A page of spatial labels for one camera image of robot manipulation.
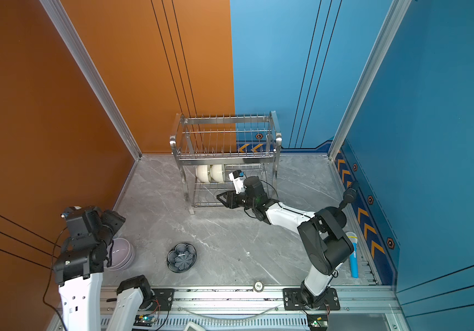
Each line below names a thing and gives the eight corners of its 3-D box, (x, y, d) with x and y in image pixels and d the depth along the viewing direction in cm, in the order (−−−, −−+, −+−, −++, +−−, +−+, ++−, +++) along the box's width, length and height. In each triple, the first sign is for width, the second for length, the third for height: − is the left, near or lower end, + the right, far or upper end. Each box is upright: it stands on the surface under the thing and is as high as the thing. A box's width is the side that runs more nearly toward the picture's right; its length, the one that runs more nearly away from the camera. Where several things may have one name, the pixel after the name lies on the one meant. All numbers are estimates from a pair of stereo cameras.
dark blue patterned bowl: (167, 273, 81) (164, 270, 77) (173, 247, 87) (170, 243, 84) (195, 273, 81) (192, 270, 77) (199, 247, 87) (197, 243, 84)
